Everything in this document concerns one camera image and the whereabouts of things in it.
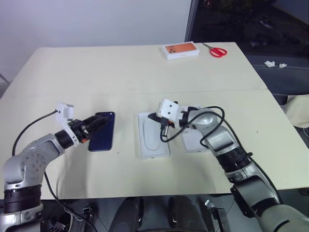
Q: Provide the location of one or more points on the black table clamp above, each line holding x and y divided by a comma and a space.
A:
87, 212
217, 216

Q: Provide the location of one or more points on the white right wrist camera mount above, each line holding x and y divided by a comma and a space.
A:
169, 110

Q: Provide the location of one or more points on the white box with orange print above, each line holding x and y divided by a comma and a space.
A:
179, 49

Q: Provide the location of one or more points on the dark blue phone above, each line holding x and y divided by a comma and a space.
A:
101, 143

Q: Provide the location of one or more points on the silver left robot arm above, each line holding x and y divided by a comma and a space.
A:
29, 164

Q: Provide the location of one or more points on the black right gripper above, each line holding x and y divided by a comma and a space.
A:
165, 133

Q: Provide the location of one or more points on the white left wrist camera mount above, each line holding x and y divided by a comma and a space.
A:
63, 112

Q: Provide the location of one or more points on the dark grey upholstered seat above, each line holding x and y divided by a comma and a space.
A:
277, 77

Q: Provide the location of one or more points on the white phone box lid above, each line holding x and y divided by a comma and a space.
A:
190, 144

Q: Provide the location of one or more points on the white phone box base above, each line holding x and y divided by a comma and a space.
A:
150, 141

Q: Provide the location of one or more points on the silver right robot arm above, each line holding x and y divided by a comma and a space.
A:
217, 135

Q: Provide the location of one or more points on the dark rounded shape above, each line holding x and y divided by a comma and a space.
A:
126, 215
184, 215

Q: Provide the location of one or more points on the grey metal frame post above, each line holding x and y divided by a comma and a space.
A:
190, 21

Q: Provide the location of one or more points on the crumpled white paper scrap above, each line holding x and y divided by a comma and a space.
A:
282, 65
270, 64

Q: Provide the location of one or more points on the beige cushion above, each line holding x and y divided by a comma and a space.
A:
299, 108

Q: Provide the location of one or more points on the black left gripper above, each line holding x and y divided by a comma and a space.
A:
79, 129

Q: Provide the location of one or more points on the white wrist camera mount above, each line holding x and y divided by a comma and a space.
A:
63, 112
169, 110

